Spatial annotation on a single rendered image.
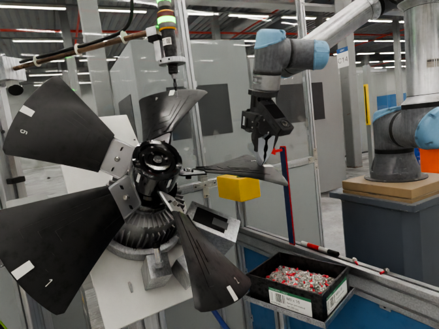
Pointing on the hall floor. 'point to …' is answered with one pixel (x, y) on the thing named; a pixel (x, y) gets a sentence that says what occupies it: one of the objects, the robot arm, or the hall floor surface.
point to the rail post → (243, 296)
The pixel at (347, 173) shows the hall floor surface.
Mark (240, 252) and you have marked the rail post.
